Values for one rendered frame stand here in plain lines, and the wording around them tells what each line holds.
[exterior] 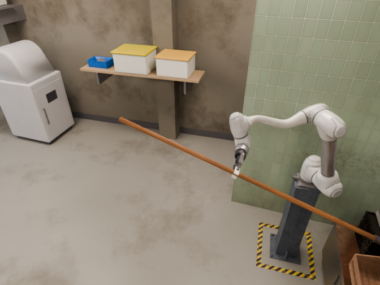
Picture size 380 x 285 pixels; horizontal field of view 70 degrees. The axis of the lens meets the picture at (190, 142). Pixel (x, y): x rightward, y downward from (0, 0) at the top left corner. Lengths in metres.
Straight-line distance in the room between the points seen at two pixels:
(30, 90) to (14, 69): 0.35
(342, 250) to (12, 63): 4.65
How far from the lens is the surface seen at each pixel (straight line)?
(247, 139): 1.90
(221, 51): 4.21
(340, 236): 2.94
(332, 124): 1.96
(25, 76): 4.78
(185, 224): 3.42
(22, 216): 4.06
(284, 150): 3.10
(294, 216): 2.85
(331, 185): 2.37
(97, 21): 4.82
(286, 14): 2.59
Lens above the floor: 2.67
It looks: 35 degrees down
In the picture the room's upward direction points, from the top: straight up
